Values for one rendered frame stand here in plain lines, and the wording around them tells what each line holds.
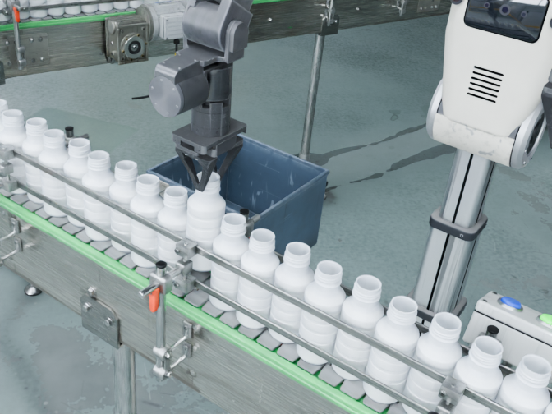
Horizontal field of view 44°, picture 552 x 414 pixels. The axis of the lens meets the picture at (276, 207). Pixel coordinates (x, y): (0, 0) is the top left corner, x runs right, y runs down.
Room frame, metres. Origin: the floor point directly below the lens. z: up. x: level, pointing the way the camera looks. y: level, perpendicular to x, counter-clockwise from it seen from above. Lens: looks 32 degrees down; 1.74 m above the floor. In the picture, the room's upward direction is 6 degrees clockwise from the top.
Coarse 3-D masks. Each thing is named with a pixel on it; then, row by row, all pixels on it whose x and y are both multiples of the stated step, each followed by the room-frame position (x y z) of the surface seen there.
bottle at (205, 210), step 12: (216, 180) 0.92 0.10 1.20; (204, 192) 0.89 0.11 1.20; (216, 192) 0.90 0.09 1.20; (192, 204) 0.89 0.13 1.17; (204, 204) 0.89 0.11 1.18; (216, 204) 0.89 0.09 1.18; (192, 216) 0.88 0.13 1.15; (204, 216) 0.88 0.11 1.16; (216, 216) 0.88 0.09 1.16; (192, 228) 0.88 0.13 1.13; (204, 228) 0.88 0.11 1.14; (216, 228) 0.89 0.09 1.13; (192, 240) 0.88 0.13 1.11; (204, 240) 0.88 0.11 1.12; (204, 264) 0.88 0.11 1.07
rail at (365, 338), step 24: (0, 144) 1.12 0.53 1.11; (48, 168) 1.05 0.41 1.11; (96, 192) 0.99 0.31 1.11; (72, 216) 1.02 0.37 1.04; (120, 240) 0.95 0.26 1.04; (168, 264) 0.89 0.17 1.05; (264, 288) 0.79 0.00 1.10; (312, 312) 0.75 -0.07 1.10; (384, 312) 0.76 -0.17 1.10; (288, 336) 0.76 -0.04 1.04; (360, 336) 0.70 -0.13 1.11; (336, 360) 0.72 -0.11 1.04; (408, 360) 0.66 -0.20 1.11; (384, 384) 0.68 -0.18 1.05; (504, 408) 0.60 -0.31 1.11
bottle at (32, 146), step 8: (32, 120) 1.14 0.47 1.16; (40, 120) 1.14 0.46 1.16; (32, 128) 1.11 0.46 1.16; (40, 128) 1.11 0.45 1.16; (32, 136) 1.11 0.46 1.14; (40, 136) 1.11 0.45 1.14; (24, 144) 1.11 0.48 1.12; (32, 144) 1.10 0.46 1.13; (40, 144) 1.11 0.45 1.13; (24, 152) 1.10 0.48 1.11; (32, 152) 1.10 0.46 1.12; (40, 152) 1.10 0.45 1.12; (32, 168) 1.10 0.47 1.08; (32, 176) 1.10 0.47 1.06; (32, 184) 1.10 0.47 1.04; (40, 184) 1.10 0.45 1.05; (40, 192) 1.10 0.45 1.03; (32, 200) 1.10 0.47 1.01; (40, 200) 1.10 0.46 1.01
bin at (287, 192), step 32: (192, 160) 1.50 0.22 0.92; (256, 160) 1.57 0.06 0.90; (288, 160) 1.52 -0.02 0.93; (160, 192) 1.31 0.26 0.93; (192, 192) 1.29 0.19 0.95; (224, 192) 1.62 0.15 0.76; (256, 192) 1.57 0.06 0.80; (288, 192) 1.52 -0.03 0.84; (320, 192) 1.45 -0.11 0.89; (256, 224) 1.22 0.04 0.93; (288, 224) 1.33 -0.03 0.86
